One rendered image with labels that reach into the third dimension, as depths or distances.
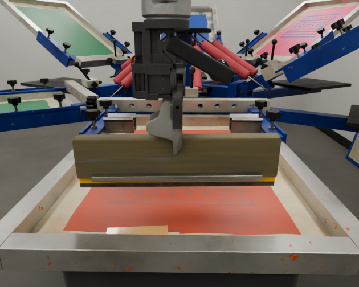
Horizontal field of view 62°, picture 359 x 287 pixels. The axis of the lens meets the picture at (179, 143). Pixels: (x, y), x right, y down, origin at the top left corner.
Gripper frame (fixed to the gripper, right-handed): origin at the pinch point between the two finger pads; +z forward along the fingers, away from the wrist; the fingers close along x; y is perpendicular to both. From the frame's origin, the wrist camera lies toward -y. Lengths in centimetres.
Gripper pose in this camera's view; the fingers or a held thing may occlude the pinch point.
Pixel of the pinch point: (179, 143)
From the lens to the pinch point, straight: 52.0
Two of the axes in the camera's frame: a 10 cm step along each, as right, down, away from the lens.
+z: -0.1, 9.4, 3.3
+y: -10.0, -0.1, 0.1
